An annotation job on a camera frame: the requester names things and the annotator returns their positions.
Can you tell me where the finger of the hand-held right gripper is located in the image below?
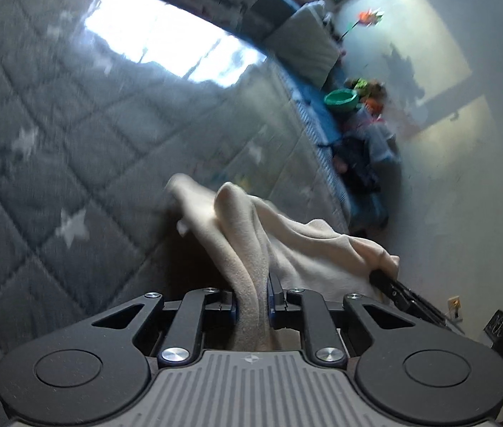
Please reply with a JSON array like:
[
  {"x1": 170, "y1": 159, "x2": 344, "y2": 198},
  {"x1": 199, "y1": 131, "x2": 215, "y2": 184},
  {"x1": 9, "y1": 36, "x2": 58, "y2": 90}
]
[{"x1": 369, "y1": 269, "x2": 451, "y2": 326}]

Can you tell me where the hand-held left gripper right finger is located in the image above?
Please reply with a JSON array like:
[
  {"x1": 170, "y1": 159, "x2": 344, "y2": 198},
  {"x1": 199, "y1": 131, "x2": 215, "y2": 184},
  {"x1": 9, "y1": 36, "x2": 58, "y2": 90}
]
[{"x1": 267, "y1": 272, "x2": 418, "y2": 367}]

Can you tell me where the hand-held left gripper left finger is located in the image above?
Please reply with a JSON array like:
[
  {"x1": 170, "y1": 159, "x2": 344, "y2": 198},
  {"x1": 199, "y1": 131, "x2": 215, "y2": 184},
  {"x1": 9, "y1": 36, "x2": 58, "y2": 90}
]
[{"x1": 89, "y1": 288, "x2": 240, "y2": 368}]

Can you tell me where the cream long-sleeve shirt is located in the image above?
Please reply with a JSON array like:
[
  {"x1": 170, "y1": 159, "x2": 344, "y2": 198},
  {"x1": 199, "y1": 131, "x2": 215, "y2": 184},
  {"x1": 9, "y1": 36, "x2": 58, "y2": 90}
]
[{"x1": 164, "y1": 172, "x2": 402, "y2": 353}]

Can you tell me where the striped sofa blanket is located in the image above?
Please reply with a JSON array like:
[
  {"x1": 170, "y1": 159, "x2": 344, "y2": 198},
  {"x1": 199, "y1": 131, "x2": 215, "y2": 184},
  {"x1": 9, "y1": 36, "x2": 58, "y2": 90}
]
[{"x1": 293, "y1": 93, "x2": 355, "y2": 215}]

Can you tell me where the green bowl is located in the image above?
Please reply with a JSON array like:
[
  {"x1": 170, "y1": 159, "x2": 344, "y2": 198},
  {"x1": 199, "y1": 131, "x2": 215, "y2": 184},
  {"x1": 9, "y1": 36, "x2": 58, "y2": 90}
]
[{"x1": 323, "y1": 88, "x2": 360, "y2": 115}]

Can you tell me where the plush toy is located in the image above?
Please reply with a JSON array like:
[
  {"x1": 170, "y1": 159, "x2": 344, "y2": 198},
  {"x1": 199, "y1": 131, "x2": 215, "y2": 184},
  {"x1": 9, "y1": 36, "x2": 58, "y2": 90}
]
[{"x1": 345, "y1": 77, "x2": 388, "y2": 115}]

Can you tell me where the grey cushion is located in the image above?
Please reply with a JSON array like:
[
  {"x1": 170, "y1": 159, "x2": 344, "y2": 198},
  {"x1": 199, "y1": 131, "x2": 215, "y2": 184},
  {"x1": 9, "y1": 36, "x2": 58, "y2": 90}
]
[{"x1": 266, "y1": 1, "x2": 344, "y2": 90}]

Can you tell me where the orange flower toy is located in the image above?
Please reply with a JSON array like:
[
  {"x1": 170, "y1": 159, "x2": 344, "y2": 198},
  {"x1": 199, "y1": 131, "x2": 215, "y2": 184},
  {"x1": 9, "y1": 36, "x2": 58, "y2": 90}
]
[{"x1": 337, "y1": 7, "x2": 388, "y2": 43}]

